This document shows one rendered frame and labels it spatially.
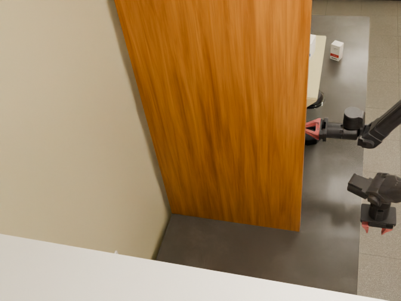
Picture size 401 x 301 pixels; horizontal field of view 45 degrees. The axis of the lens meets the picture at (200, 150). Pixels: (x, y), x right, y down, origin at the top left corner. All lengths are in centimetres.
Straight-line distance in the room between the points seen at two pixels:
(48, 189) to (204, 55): 53
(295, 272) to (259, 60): 78
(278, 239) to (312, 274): 18
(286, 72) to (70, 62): 54
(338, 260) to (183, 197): 59
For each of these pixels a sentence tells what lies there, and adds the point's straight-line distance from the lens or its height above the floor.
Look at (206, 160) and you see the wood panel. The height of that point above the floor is 128.
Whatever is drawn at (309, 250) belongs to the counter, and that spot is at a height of 94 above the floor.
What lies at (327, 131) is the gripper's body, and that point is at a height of 119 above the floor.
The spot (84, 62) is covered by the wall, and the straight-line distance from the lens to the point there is 124.
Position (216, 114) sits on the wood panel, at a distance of 144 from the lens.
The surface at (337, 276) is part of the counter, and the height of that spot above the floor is 94.
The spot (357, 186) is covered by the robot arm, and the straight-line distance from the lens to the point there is 151.
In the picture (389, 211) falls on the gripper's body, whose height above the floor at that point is 119.
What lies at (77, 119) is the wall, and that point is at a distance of 122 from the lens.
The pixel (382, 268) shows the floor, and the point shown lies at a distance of 289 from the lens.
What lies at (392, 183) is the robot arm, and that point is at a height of 141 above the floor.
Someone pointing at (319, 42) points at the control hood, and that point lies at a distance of 167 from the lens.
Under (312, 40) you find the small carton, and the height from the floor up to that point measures 157.
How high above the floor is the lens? 246
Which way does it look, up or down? 46 degrees down
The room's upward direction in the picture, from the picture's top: 10 degrees counter-clockwise
